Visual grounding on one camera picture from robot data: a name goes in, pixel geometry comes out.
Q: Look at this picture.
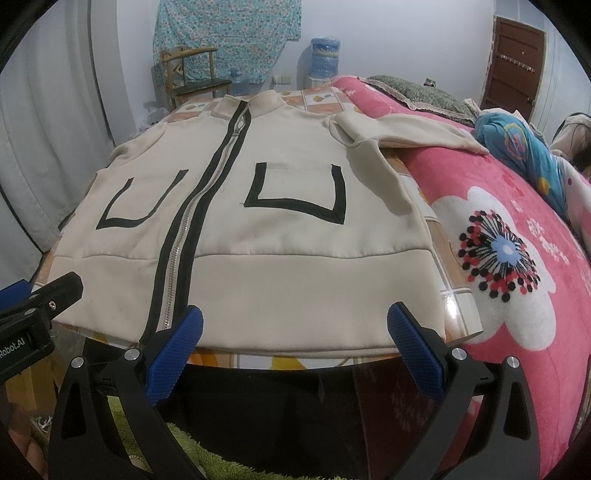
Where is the pink floral fleece blanket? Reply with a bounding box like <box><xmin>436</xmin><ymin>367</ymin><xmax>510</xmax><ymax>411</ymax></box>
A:
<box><xmin>329</xmin><ymin>74</ymin><xmax>591</xmax><ymax>467</ymax></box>

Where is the teal floral hanging cloth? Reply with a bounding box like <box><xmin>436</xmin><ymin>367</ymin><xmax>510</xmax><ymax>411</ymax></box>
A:
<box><xmin>152</xmin><ymin>0</ymin><xmax>301</xmax><ymax>85</ymax></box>

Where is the wooden chair dark seat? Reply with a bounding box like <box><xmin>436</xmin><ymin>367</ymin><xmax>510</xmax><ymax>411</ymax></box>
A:
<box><xmin>160</xmin><ymin>46</ymin><xmax>231</xmax><ymax>108</ymax></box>

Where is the blue cartoon print quilt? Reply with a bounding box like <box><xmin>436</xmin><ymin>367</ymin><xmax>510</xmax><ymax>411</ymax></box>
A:
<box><xmin>475</xmin><ymin>111</ymin><xmax>590</xmax><ymax>245</ymax></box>

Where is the blue water dispenser bottle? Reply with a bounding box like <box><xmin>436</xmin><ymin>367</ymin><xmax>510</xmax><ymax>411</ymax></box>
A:
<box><xmin>308</xmin><ymin>37</ymin><xmax>341</xmax><ymax>88</ymax></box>

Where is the dark red wooden door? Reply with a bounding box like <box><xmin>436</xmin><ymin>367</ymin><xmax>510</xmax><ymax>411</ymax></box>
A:
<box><xmin>481</xmin><ymin>16</ymin><xmax>545</xmax><ymax>120</ymax></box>

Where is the white curtain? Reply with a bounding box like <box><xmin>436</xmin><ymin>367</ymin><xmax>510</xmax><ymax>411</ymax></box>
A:
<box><xmin>1</xmin><ymin>1</ymin><xmax>114</xmax><ymax>286</ymax></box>

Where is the cream zip jacket black trim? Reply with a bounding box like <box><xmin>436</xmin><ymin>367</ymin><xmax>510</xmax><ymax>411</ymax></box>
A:
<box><xmin>45</xmin><ymin>88</ymin><xmax>491</xmax><ymax>360</ymax></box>

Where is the green fuzzy sleeve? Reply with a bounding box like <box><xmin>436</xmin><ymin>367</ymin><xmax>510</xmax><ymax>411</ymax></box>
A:
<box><xmin>105</xmin><ymin>393</ymin><xmax>279</xmax><ymax>480</ymax></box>

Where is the grey green fringed blanket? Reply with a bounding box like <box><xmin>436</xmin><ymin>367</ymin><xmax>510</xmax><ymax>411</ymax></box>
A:
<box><xmin>363</xmin><ymin>75</ymin><xmax>478</xmax><ymax>127</ymax></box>

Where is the wall power socket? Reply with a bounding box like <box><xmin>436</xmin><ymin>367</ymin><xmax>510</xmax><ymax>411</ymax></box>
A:
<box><xmin>273</xmin><ymin>74</ymin><xmax>291</xmax><ymax>85</ymax></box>

